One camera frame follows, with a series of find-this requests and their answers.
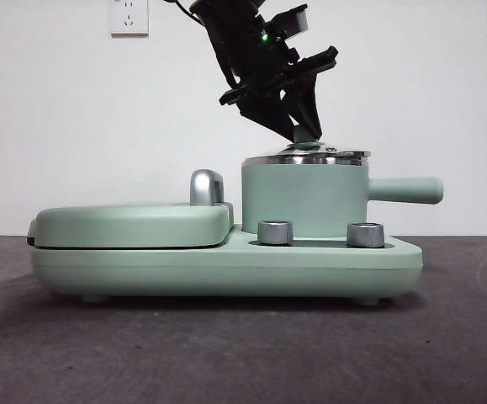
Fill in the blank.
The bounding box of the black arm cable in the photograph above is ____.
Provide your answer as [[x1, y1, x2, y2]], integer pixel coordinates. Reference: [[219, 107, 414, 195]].
[[165, 0, 194, 18]]

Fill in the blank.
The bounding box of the green breakfast machine base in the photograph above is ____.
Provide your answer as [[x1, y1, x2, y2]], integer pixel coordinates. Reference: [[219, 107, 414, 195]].
[[29, 224, 424, 306]]

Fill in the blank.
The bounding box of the glass pot lid green knob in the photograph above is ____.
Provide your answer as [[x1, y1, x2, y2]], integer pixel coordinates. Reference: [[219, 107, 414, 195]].
[[242, 125, 373, 168]]

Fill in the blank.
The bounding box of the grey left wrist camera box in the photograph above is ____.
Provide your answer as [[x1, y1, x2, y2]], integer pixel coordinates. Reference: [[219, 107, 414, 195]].
[[267, 6, 310, 43]]

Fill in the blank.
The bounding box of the white wall socket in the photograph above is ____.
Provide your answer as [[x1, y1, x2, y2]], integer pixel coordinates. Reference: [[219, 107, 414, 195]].
[[109, 0, 150, 37]]

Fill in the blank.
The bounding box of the silver control knob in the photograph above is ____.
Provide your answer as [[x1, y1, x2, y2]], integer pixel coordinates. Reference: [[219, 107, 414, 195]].
[[347, 221, 385, 248], [257, 220, 295, 245]]

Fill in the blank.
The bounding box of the green griddle cover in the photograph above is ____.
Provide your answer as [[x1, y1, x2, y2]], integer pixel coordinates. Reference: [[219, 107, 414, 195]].
[[24, 201, 236, 250]]

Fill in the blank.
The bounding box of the chrome griddle cover handle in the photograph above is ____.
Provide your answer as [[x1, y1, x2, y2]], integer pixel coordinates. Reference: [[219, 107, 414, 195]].
[[189, 168, 227, 207]]

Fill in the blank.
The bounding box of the green pot with side handle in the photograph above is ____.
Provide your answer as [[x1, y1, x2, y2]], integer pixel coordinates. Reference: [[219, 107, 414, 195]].
[[241, 158, 445, 237]]

